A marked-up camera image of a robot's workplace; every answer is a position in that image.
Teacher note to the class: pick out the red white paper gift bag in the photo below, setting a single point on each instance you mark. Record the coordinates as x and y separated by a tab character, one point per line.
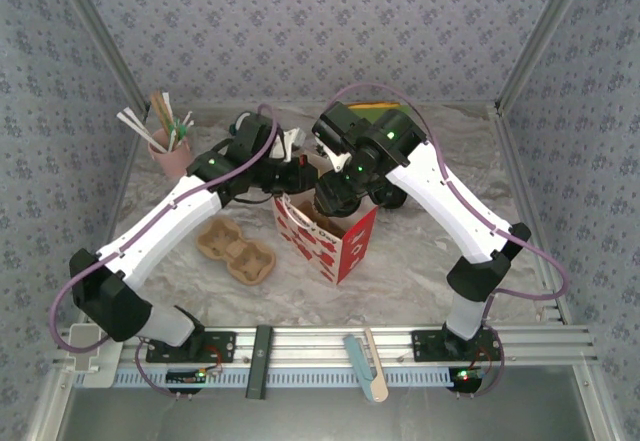
360	251

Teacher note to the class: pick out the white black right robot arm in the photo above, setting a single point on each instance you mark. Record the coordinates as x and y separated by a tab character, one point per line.
450	208

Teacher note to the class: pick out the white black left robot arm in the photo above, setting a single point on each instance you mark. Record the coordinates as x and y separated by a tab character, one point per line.
160	243

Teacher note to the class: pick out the teal alarm clock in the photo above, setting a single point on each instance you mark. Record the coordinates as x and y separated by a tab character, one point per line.
241	120

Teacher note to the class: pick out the yellow red napkin stack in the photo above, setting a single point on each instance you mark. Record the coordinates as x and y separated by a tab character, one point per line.
370	106

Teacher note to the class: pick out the black plastic cup lid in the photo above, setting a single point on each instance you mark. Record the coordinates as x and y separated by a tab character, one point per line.
395	199

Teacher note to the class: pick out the green white wrapped pick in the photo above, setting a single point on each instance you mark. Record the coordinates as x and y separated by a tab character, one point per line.
186	121
176	133

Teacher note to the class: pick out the pink straw holder cup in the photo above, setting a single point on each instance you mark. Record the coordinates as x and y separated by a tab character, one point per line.
172	163

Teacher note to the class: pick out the white paper stick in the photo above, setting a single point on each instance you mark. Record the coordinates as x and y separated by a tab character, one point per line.
168	103

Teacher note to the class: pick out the flat wooden stick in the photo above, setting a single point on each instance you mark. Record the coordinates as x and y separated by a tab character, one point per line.
374	356

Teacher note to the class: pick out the light blue plastic tool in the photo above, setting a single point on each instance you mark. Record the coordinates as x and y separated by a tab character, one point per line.
357	358

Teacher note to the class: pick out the dark green flat bar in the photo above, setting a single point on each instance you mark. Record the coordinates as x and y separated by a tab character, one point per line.
260	361

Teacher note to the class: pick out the aluminium side rail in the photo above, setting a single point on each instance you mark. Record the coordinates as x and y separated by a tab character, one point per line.
116	221
509	136

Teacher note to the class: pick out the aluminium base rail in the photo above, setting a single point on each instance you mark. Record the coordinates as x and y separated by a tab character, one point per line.
310	343

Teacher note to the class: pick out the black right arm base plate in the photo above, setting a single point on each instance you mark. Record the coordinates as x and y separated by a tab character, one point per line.
425	346

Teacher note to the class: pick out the aluminium frame post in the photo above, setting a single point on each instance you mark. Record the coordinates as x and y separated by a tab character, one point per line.
541	36
102	36

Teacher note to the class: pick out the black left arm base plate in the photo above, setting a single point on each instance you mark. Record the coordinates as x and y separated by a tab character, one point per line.
220	346

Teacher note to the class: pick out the white plastic bracket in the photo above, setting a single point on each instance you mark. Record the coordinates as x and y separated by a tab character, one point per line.
80	358

